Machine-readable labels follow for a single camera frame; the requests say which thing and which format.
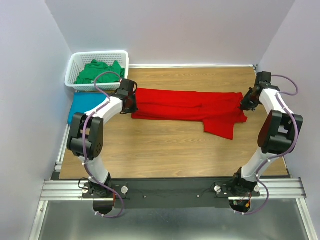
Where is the red t shirt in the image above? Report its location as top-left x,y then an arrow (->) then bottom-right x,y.
131,88 -> 248,140

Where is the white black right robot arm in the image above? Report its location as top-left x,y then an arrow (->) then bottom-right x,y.
230,71 -> 304,196

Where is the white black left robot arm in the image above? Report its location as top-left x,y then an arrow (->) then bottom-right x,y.
66,78 -> 138,198

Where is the green crumpled t shirt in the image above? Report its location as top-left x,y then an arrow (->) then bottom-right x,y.
74,59 -> 125,85

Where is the blue folded t shirt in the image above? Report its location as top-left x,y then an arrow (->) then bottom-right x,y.
67,92 -> 107,125

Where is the white plastic laundry basket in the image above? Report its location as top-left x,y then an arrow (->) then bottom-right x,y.
64,50 -> 129,92

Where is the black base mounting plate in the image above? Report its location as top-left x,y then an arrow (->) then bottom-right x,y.
78,177 -> 260,216

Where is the white table edge rail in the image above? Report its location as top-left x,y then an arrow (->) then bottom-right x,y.
129,64 -> 256,69

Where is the aluminium frame rail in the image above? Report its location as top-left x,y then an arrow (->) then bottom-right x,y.
40,178 -> 306,201

